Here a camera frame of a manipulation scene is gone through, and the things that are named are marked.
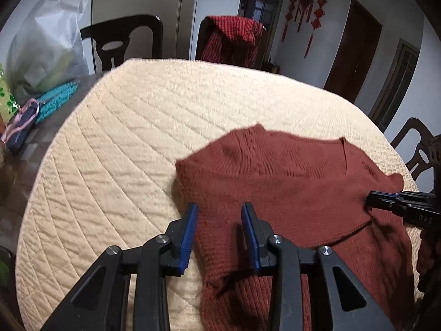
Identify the red Chinese knot ornament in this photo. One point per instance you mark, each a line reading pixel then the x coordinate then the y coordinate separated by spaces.
pixel 306 3
pixel 319 7
pixel 291 7

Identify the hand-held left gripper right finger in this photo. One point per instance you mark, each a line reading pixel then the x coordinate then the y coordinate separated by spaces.
pixel 249 234

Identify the grey framed door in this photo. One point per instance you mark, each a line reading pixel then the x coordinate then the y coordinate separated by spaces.
pixel 396 82

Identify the teal knitted cloth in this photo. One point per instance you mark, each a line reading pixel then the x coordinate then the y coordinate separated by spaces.
pixel 55 100

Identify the rust red knitted sweater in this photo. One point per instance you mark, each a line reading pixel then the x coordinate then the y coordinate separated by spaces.
pixel 293 186

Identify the beige quilted blanket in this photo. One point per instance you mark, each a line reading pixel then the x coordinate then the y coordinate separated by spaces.
pixel 137 127

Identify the green leaf-print bag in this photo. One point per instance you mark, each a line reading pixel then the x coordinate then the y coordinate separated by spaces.
pixel 7 100

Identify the dark brown door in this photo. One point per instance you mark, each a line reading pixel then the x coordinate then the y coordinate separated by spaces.
pixel 351 58

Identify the window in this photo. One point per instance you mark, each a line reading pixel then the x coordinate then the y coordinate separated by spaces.
pixel 262 8

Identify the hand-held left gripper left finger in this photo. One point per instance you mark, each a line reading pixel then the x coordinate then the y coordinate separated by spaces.
pixel 188 234

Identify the dark doorway frame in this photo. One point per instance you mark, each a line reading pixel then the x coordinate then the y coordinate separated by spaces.
pixel 280 24

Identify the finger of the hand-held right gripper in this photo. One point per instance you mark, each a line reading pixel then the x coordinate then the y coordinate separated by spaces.
pixel 386 194
pixel 382 203

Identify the red checked garment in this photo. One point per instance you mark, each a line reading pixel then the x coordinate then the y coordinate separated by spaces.
pixel 237 27

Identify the white plastic bag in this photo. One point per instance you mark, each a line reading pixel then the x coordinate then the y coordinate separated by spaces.
pixel 44 41

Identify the person's right hand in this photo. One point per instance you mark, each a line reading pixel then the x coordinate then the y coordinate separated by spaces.
pixel 425 258

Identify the black wooden chair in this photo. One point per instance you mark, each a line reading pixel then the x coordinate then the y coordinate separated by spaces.
pixel 137 31
pixel 201 41
pixel 403 131

